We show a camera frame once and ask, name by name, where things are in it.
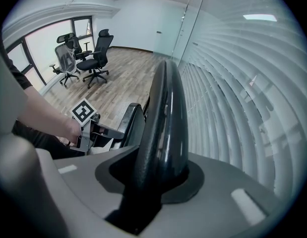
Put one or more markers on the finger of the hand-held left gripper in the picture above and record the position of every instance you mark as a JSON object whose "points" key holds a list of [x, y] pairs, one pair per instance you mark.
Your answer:
{"points": [[102, 143], [108, 132]]}

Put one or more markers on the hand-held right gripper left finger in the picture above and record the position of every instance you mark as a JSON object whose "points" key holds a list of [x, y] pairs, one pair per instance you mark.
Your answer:
{"points": [[79, 177]]}

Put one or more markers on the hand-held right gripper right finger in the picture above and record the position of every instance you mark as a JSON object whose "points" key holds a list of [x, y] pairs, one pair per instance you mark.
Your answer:
{"points": [[217, 214]]}

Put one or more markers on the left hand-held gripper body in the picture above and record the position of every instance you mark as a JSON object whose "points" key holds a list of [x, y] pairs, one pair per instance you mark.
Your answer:
{"points": [[83, 111]]}

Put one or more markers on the black folding chair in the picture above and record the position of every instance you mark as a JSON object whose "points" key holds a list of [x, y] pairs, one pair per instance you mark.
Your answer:
{"points": [[168, 123]]}

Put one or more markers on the person's left forearm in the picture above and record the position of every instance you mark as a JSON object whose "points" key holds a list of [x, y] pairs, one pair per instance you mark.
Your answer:
{"points": [[44, 113]]}

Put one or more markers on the grey plastic-wrapped office chair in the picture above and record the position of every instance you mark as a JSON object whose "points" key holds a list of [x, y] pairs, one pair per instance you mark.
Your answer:
{"points": [[65, 61]]}

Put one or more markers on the black mesh office chair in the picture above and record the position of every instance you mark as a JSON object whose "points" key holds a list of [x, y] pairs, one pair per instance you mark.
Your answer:
{"points": [[74, 42], [98, 56]]}

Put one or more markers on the person's left hand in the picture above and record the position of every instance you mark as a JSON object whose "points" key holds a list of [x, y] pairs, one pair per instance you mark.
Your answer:
{"points": [[72, 133]]}

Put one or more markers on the dark framed window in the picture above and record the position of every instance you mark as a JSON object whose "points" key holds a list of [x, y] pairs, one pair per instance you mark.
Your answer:
{"points": [[49, 41]]}

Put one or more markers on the white window blinds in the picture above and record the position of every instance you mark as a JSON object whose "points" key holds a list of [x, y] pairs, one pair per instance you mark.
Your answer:
{"points": [[242, 95]]}

